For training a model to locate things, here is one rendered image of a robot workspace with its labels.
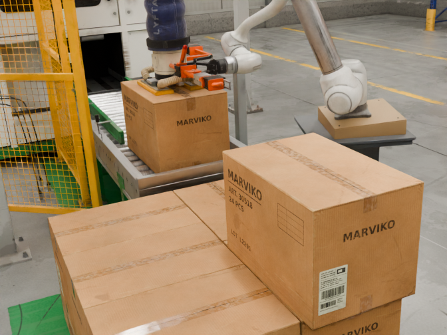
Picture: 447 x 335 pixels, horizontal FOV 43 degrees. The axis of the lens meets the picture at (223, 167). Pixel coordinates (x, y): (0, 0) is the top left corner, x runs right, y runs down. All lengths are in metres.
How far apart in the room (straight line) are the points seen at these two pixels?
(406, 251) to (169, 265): 0.85
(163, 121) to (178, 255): 0.87
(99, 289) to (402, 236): 1.04
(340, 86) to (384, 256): 1.04
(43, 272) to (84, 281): 1.26
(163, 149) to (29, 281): 1.06
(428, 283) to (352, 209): 1.49
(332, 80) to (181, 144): 0.83
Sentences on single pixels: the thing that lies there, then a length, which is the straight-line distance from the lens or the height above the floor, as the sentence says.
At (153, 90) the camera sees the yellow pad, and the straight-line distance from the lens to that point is 3.02.
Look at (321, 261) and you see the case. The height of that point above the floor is 0.78.
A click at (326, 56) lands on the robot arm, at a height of 1.16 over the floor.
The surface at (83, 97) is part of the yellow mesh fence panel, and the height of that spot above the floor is 0.87.
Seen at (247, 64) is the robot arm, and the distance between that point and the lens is 2.97.
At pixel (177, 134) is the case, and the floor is 0.77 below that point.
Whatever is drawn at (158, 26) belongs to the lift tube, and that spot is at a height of 1.28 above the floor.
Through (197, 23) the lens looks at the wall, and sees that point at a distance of 12.18.
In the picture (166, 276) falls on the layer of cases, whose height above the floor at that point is 0.54.
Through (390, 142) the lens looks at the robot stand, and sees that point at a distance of 2.85.
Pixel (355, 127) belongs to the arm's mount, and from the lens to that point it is 2.82.
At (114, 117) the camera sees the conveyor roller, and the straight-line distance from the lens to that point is 4.18.
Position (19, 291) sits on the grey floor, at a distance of 3.27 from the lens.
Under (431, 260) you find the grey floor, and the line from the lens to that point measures 3.33.
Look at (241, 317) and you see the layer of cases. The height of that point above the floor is 0.54.
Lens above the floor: 1.63
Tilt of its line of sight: 21 degrees down
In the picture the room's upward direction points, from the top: 3 degrees counter-clockwise
